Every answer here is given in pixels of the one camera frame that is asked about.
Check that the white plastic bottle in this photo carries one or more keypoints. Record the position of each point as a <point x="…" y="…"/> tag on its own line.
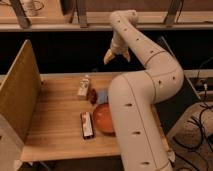
<point x="84" y="87"/>

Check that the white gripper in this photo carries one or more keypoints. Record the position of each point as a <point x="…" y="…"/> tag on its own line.
<point x="117" y="47"/>

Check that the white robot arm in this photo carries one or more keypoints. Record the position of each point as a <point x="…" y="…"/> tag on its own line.
<point x="131" y="95"/>

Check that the blue sponge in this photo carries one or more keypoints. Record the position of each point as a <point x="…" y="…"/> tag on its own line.
<point x="102" y="96"/>

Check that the wooden back shelf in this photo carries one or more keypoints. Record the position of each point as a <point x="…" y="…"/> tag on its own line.
<point x="151" y="13"/>

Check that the right dark divider panel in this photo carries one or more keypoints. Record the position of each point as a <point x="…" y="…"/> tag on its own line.
<point x="174" y="112"/>

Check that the black candy bar box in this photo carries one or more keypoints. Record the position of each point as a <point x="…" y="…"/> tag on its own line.
<point x="86" y="125"/>

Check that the orange plastic bowl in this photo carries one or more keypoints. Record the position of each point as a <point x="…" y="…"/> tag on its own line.
<point x="102" y="119"/>

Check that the left wooden divider panel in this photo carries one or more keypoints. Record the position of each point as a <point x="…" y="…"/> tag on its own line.
<point x="18" y="94"/>

